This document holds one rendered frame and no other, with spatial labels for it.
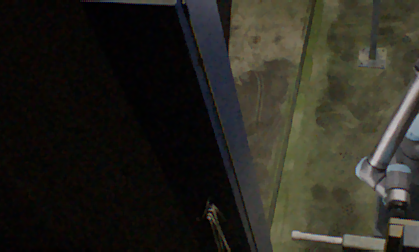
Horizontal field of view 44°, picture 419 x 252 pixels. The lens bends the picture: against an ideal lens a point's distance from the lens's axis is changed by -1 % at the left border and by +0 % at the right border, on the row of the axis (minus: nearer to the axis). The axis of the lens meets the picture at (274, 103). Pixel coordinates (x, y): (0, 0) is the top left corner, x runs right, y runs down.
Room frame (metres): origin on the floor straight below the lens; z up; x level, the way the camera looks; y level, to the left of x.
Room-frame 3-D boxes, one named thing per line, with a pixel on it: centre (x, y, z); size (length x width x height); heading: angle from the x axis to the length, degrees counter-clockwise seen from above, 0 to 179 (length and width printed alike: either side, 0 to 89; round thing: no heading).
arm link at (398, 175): (0.96, -0.43, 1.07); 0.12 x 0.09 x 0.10; 163
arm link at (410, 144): (1.31, -0.65, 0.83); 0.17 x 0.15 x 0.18; 33
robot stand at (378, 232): (1.32, -0.65, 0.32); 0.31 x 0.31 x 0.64; 73
